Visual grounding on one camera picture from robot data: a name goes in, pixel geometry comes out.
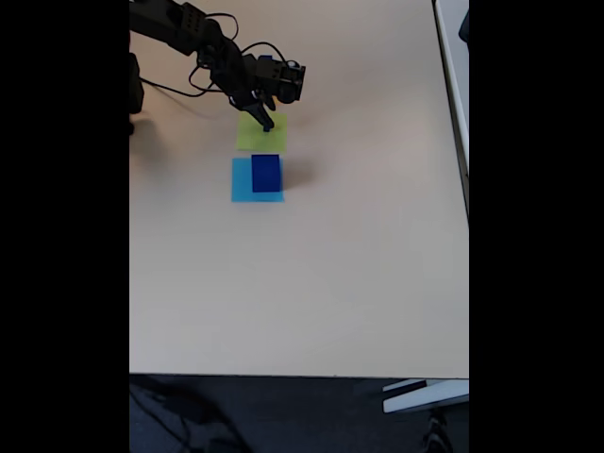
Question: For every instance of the large blue cube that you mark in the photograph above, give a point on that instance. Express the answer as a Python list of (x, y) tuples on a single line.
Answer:
[(265, 174)]

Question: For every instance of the green paper square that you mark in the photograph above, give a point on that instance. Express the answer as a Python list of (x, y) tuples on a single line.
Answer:
[(250, 137)]

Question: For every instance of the light blue paper square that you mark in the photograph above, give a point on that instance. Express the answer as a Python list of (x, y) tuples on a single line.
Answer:
[(240, 181)]

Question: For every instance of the white neighbouring table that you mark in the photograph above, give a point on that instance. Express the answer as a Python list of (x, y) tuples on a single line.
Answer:
[(453, 47)]

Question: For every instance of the dark blue object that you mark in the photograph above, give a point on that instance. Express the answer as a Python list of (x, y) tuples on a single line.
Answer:
[(465, 26)]

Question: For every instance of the white table foot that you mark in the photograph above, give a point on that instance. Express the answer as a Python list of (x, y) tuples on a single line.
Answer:
[(424, 398)]

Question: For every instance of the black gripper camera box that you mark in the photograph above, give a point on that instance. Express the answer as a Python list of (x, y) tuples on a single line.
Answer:
[(285, 80)]

